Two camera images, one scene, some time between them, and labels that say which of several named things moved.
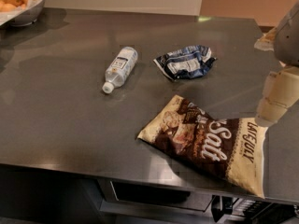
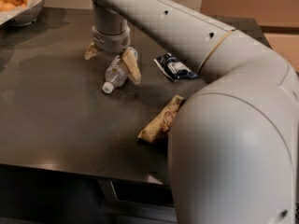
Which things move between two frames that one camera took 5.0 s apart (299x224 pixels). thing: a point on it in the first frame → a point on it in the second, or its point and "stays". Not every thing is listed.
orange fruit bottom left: x=7 y=7 stays
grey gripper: x=289 y=37 → x=111 y=43
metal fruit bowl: x=29 y=17 stays
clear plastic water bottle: x=120 y=69 stays
